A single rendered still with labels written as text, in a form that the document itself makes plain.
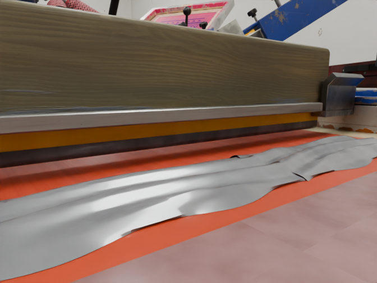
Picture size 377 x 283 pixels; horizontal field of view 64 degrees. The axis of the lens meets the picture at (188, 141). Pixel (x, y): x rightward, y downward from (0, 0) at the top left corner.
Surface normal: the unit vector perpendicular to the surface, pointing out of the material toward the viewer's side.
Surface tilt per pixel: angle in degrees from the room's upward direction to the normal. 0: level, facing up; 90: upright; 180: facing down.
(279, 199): 0
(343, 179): 0
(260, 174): 32
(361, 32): 90
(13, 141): 90
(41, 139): 90
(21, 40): 90
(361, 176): 0
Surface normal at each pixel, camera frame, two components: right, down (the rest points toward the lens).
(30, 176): 0.00, -0.98
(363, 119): -0.80, 0.10
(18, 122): 0.59, 0.15
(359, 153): 0.37, -0.70
